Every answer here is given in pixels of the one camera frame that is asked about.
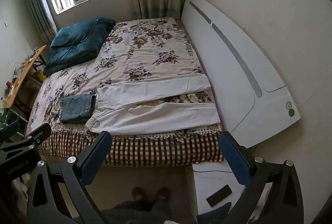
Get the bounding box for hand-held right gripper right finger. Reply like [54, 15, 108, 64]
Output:
[218, 131, 304, 224]

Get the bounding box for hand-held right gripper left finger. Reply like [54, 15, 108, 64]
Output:
[26, 131, 113, 224]

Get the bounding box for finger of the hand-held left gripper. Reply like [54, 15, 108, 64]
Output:
[0, 120, 21, 144]
[14, 123, 52, 152]

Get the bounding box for white pants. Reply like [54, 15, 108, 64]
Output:
[85, 74, 221, 136]

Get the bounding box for black phone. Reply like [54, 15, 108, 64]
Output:
[206, 184, 233, 208]

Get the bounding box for white nightstand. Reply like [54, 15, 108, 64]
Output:
[185, 162, 250, 217]

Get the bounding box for folded blue jeans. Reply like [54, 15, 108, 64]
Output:
[59, 94, 97, 124]

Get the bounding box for wooden desk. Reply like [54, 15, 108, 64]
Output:
[2, 44, 47, 111]

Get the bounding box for person's left shoe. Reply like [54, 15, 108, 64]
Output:
[131, 187, 146, 202]

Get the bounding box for person's shoe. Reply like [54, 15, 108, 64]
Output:
[131, 187, 146, 202]
[155, 187, 171, 202]

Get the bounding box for yellow box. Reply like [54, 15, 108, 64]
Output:
[32, 70, 46, 83]

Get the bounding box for brown checkered bed sheet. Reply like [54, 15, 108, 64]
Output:
[39, 127, 225, 168]

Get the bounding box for person's legs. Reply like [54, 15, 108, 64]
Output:
[101, 200, 173, 224]

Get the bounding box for person's right shoe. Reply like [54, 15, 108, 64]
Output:
[155, 187, 171, 202]

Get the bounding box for white bed headboard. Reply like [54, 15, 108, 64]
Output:
[181, 0, 301, 149]

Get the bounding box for dark teal folded duvet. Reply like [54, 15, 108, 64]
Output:
[43, 18, 116, 76]

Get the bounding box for floral plush blanket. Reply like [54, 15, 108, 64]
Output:
[27, 17, 224, 142]

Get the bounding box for black cable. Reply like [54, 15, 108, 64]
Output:
[193, 144, 257, 174]

